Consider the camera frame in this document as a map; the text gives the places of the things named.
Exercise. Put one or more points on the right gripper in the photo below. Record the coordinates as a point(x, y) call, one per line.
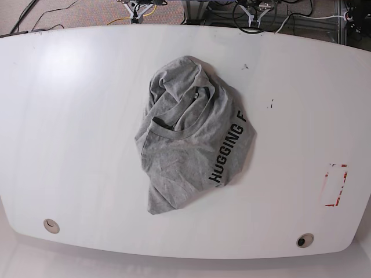
point(138, 10)

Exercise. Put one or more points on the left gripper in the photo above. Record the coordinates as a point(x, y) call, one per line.
point(256, 11)

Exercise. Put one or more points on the grey Hugging Face t-shirt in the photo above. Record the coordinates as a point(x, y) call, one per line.
point(194, 136)

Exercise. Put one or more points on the red tape rectangle marking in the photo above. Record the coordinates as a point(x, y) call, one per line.
point(333, 185)

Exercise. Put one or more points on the aluminium frame rail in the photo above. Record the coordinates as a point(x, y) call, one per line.
point(287, 18)

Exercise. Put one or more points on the right table cable grommet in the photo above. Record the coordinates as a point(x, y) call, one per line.
point(305, 240)

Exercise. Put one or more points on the table cable grommet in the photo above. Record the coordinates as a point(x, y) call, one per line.
point(305, 240)
point(51, 226)

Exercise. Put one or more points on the left table cable grommet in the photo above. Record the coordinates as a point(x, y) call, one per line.
point(51, 226)

